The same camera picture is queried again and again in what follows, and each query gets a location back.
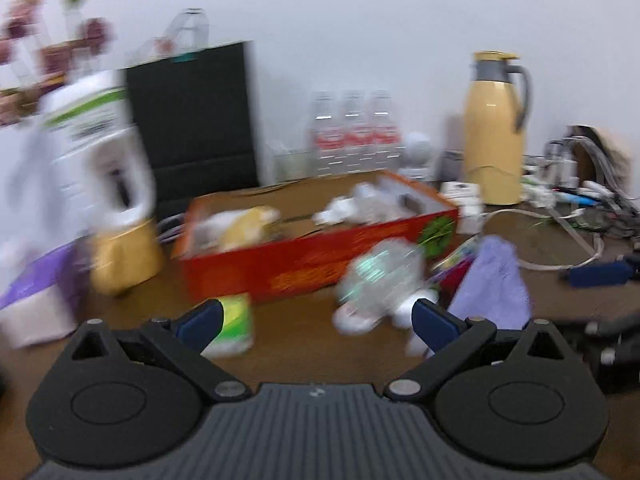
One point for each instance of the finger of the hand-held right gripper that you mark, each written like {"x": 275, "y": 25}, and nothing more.
{"x": 602, "y": 272}
{"x": 622, "y": 342}

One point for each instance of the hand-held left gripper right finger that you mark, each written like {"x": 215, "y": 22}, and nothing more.
{"x": 435, "y": 322}

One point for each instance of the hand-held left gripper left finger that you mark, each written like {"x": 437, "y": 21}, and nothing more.
{"x": 202, "y": 322}

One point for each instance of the white round case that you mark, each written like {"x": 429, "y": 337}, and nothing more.
{"x": 405, "y": 310}

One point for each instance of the green tissue packet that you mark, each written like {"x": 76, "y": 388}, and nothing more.
{"x": 235, "y": 325}

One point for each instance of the purple cloth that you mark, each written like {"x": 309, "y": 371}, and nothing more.
{"x": 492, "y": 285}

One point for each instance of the crushed clear plastic bottle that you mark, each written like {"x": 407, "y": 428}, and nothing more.
{"x": 382, "y": 275}

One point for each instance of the red cardboard box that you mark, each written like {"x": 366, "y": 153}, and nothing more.
{"x": 300, "y": 265}

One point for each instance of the colourful snack packet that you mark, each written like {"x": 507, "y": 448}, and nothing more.
{"x": 457, "y": 265}

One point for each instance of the yellow mug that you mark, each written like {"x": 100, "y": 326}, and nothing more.
{"x": 125, "y": 255}

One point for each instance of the yellow plush toy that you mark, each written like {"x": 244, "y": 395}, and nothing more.
{"x": 247, "y": 227}

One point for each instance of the white power adapter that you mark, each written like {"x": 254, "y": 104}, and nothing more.
{"x": 462, "y": 200}

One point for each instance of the crumpled white tissue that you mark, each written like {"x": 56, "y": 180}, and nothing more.
{"x": 337, "y": 210}

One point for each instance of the small grey box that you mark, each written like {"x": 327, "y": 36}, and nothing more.
{"x": 450, "y": 165}

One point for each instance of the purple tissue box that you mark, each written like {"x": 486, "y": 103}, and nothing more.
{"x": 35, "y": 300}

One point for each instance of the white robot figurine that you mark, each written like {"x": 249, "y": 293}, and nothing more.
{"x": 419, "y": 152}

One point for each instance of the yellow thermos jug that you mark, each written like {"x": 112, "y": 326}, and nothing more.
{"x": 492, "y": 135}

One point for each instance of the glass cup with spoon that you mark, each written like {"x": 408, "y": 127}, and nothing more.
{"x": 290, "y": 165}

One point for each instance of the black paper bag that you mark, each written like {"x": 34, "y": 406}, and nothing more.
{"x": 195, "y": 120}

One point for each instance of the white detergent jug vase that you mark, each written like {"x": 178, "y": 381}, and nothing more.
{"x": 90, "y": 150}

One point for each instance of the dried rose bouquet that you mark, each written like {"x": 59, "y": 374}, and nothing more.
{"x": 45, "y": 45}

